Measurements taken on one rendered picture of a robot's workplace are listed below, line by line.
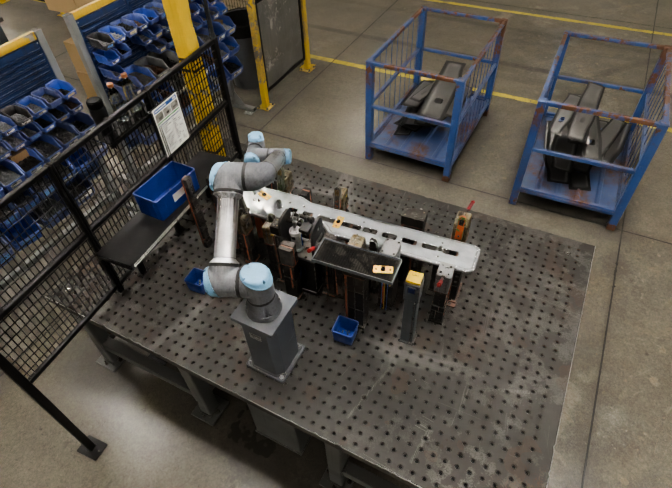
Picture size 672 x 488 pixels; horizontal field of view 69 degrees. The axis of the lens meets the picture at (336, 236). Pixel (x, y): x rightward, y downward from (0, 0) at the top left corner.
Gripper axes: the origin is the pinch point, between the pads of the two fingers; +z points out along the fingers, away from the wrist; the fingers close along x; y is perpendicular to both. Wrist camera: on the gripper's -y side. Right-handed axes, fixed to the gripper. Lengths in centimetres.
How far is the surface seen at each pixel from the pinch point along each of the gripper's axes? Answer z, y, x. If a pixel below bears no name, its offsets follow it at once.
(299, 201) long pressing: 5.2, 18.0, 9.5
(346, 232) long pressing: 5, 53, 10
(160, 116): -33, -51, -21
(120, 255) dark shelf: 2, -15, -77
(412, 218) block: 2, 72, 37
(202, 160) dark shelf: 2.2, -48.3, -6.8
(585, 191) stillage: 89, 102, 226
